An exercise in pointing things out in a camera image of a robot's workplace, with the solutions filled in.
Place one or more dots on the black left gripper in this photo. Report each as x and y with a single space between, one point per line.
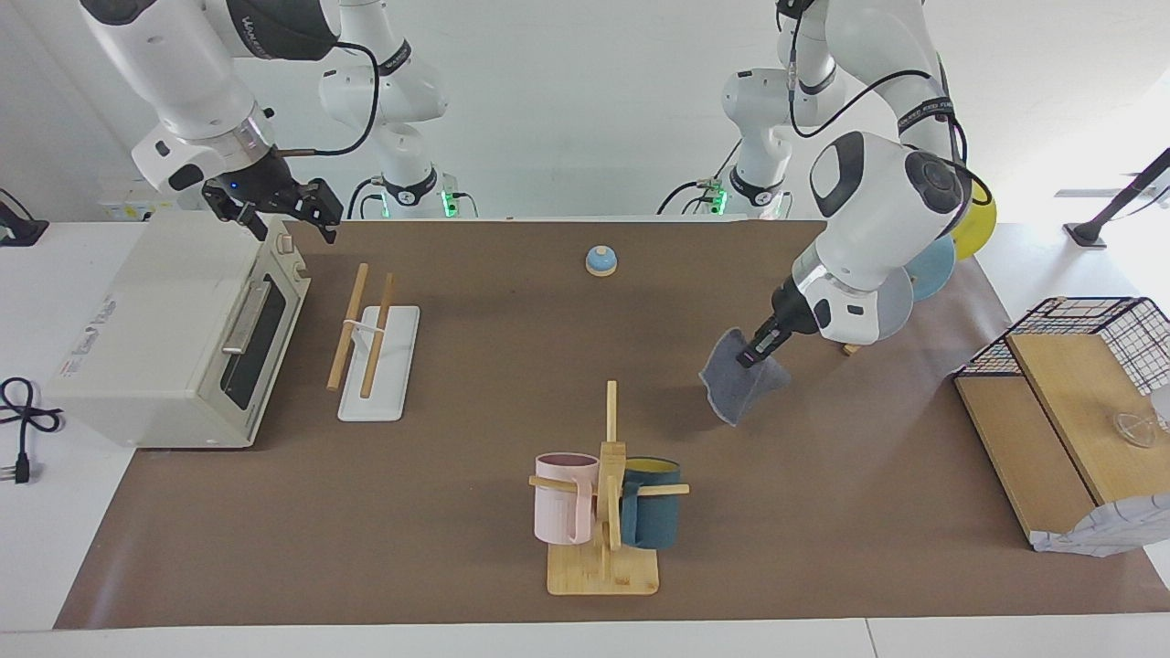
795 309

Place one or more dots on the black stand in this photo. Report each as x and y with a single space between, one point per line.
1088 233

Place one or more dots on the yellow plate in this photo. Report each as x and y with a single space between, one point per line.
980 228

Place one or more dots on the dark teal mug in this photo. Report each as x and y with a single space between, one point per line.
654 521

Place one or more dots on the blue call bell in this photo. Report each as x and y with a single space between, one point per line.
600 263

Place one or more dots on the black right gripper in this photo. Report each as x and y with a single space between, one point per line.
260 178

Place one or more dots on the wooden mug tree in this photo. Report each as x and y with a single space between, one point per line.
603 571

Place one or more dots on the wooden stepped shelf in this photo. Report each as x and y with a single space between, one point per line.
1069 402

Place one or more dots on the pink mug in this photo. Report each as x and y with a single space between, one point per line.
558 512

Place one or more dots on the white toaster oven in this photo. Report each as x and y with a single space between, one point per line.
146 338

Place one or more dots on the light blue plate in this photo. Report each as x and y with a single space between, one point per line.
934 270

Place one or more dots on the clear glass lid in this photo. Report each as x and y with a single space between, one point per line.
1133 429

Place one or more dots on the wooden plate rack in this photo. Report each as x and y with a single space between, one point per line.
854 348

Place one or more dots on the black clamp mount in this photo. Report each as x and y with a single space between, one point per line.
23 230

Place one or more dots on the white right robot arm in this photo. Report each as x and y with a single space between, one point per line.
183 64

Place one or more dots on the pale grey plate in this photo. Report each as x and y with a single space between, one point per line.
898 306

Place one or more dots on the brown table mat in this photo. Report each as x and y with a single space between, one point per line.
457 366

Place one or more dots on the purple and grey towel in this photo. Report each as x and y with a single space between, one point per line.
731 393

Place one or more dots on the white power strip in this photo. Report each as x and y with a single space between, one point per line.
123 210

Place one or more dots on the white towel rack wooden bars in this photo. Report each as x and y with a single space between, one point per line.
379 384

